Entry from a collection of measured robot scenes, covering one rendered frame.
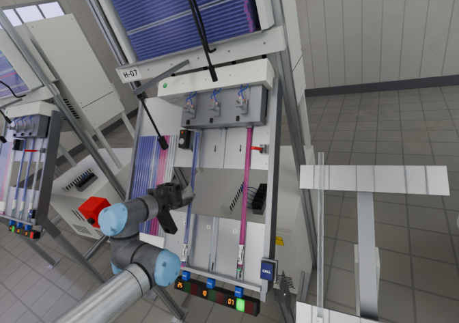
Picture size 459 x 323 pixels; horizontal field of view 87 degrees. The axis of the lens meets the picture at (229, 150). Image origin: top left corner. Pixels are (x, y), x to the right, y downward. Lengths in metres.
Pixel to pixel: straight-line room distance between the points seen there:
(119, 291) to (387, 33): 3.47
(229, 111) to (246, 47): 0.22
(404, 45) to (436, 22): 0.32
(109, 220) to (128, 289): 0.18
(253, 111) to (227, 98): 0.12
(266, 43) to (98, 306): 0.81
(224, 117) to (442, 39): 3.06
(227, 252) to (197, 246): 0.13
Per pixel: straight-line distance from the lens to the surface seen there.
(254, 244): 0.86
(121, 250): 0.74
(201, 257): 0.97
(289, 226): 1.12
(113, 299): 0.61
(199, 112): 0.95
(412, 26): 3.57
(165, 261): 0.63
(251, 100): 0.85
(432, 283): 1.78
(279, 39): 0.86
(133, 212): 0.72
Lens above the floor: 1.49
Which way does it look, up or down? 30 degrees down
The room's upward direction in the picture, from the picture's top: 19 degrees counter-clockwise
